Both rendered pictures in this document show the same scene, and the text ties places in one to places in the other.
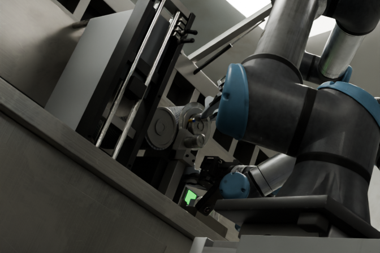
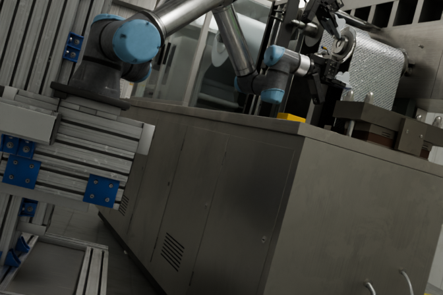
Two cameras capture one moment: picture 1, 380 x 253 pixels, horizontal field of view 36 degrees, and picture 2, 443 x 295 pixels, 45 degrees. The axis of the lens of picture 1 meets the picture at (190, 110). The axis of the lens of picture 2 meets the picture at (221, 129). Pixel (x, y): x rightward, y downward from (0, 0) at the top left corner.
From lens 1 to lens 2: 2.84 m
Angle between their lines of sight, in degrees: 106
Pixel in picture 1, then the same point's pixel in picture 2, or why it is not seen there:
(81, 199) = (204, 132)
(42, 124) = (190, 112)
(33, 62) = not seen: hidden behind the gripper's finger
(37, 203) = (194, 141)
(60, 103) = not seen: hidden behind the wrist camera
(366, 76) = not seen: outside the picture
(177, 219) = (225, 119)
